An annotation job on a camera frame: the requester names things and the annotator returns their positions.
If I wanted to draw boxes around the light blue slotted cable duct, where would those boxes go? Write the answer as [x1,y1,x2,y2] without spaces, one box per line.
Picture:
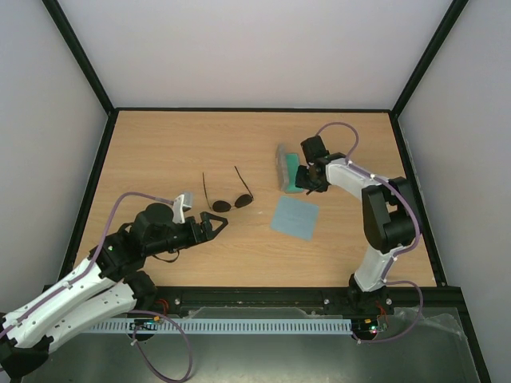
[86,318,352,335]

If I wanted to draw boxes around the black round sunglasses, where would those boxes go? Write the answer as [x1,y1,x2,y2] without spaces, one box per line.
[201,166,255,213]

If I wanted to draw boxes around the black aluminium frame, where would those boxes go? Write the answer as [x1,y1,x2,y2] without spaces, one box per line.
[8,0,493,383]

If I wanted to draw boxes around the grey felt glasses case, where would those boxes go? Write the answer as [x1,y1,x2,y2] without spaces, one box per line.
[275,144,303,194]

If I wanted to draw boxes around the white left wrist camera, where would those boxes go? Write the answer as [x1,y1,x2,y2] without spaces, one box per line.
[172,191,193,223]

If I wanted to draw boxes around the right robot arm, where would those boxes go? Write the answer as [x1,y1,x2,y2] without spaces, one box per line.
[295,135,422,314]

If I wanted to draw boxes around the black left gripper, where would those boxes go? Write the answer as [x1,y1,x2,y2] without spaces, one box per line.
[146,211,229,256]

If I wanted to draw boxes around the blue cleaning cloth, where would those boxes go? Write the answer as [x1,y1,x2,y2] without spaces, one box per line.
[270,196,319,241]

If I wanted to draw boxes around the green circuit board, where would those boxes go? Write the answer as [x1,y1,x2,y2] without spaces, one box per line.
[133,316,164,326]
[362,314,390,334]

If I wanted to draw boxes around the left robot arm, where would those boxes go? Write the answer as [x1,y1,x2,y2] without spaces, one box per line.
[1,203,228,379]

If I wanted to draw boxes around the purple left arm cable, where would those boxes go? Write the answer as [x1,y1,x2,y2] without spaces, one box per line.
[0,192,196,382]

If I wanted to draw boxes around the left green circuit board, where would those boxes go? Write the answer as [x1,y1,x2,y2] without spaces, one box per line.
[133,316,164,326]

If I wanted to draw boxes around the right green circuit board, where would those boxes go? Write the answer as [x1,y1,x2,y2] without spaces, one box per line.
[362,314,390,334]

